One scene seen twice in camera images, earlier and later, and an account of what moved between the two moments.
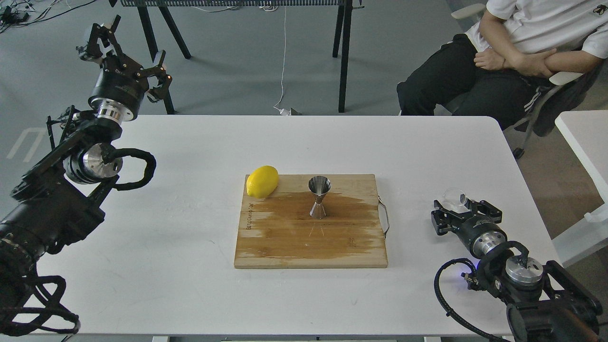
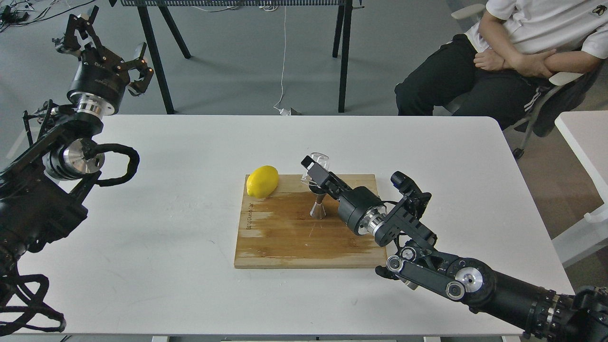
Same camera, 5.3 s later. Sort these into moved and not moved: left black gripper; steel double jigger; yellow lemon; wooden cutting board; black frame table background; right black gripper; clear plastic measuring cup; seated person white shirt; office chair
Moved: left black gripper; right black gripper; clear plastic measuring cup
Not moved: office chair; wooden cutting board; yellow lemon; black frame table background; seated person white shirt; steel double jigger
